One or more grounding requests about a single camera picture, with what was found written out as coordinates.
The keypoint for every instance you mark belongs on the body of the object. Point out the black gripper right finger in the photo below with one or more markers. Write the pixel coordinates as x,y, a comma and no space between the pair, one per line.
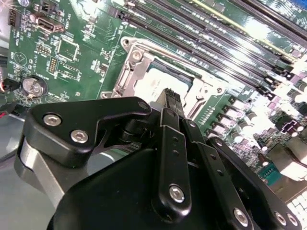
216,167

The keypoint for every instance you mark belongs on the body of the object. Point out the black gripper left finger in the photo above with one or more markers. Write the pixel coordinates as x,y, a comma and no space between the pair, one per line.
72,124

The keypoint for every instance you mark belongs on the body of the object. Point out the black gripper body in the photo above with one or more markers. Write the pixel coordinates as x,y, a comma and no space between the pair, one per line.
115,196

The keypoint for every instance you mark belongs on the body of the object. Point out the metal socket cover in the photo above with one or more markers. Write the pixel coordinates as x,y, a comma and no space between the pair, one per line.
134,69

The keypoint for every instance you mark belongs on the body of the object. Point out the silver CPU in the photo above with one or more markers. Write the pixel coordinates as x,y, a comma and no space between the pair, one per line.
153,83

